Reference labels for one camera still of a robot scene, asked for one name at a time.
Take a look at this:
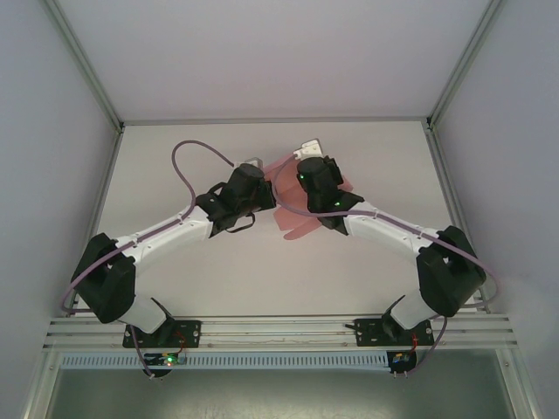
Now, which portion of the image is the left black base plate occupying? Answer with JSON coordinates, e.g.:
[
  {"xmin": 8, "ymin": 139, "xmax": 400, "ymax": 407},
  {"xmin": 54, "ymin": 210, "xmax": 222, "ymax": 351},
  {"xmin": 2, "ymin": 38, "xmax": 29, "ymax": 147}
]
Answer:
[{"xmin": 123, "ymin": 320, "xmax": 202, "ymax": 349}]

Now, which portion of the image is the aluminium frame post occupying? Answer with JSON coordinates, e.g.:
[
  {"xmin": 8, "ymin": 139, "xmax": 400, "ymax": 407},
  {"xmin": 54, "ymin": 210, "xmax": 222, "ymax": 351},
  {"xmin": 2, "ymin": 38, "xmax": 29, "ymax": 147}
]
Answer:
[
  {"xmin": 43, "ymin": 0, "xmax": 128, "ymax": 134},
  {"xmin": 425, "ymin": 0, "xmax": 503, "ymax": 132}
]

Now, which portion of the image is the white slotted cable duct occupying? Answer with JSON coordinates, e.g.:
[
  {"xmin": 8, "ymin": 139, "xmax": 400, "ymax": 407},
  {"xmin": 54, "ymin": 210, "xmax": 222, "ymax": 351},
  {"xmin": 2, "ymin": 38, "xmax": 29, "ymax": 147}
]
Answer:
[{"xmin": 59, "ymin": 352, "xmax": 390, "ymax": 371}]

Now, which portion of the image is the thin black wire loop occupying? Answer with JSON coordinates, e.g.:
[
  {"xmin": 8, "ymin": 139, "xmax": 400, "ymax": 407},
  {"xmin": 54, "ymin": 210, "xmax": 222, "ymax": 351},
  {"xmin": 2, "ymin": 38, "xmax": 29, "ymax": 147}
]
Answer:
[{"xmin": 226, "ymin": 212, "xmax": 256, "ymax": 234}]

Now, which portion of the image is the purple cable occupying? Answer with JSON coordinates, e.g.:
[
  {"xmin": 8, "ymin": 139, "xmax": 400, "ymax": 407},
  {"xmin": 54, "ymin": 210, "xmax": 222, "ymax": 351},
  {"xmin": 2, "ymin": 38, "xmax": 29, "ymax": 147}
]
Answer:
[
  {"xmin": 273, "ymin": 153, "xmax": 499, "ymax": 379},
  {"xmin": 59, "ymin": 140, "xmax": 240, "ymax": 381}
]

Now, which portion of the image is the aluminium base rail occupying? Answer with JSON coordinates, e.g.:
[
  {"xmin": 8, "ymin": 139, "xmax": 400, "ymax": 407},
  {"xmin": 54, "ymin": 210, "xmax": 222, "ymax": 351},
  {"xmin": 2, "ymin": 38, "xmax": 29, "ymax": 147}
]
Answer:
[{"xmin": 42, "ymin": 316, "xmax": 517, "ymax": 351}]

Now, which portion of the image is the aluminium table side rail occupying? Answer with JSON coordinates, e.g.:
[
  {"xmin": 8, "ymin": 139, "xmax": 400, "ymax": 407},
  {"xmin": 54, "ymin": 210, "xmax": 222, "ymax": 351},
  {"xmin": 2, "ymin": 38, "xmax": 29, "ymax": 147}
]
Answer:
[
  {"xmin": 24, "ymin": 126, "xmax": 126, "ymax": 419},
  {"xmin": 425, "ymin": 126, "xmax": 539, "ymax": 419}
]

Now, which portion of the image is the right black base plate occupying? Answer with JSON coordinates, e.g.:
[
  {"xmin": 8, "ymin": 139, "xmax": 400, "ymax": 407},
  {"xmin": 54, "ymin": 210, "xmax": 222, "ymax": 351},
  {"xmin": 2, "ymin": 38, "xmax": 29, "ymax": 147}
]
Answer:
[{"xmin": 354, "ymin": 319, "xmax": 436, "ymax": 348}]

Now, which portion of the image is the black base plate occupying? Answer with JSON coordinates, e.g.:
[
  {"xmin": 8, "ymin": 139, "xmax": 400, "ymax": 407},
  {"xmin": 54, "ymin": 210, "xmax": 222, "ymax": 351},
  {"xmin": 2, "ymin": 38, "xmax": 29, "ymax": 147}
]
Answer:
[
  {"xmin": 354, "ymin": 319, "xmax": 436, "ymax": 348},
  {"xmin": 123, "ymin": 320, "xmax": 202, "ymax": 349}
]

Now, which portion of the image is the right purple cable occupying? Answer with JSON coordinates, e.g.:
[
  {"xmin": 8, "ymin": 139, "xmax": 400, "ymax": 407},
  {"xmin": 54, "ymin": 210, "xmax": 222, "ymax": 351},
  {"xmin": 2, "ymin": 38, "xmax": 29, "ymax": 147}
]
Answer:
[{"xmin": 273, "ymin": 153, "xmax": 499, "ymax": 379}]

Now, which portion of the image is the circuit board with green light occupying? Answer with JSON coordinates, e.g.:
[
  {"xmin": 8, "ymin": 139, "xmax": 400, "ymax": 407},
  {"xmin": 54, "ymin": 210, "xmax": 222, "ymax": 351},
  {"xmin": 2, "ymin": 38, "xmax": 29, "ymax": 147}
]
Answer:
[{"xmin": 143, "ymin": 352, "xmax": 187, "ymax": 367}]

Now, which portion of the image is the pink paper box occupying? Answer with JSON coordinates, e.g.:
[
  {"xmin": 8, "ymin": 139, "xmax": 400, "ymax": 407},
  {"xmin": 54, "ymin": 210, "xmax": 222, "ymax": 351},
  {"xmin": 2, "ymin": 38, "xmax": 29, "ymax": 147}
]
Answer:
[{"xmin": 264, "ymin": 152, "xmax": 355, "ymax": 241}]

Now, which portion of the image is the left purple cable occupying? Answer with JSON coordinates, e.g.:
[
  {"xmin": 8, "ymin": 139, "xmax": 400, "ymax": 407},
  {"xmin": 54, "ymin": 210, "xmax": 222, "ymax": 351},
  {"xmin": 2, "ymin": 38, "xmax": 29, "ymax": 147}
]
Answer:
[{"xmin": 59, "ymin": 140, "xmax": 240, "ymax": 381}]

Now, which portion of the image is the grey metal panel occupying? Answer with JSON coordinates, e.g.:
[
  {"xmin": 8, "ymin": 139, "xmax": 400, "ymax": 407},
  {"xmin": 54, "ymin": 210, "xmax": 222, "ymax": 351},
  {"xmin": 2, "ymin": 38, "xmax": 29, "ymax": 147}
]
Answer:
[{"xmin": 47, "ymin": 348, "xmax": 514, "ymax": 419}]

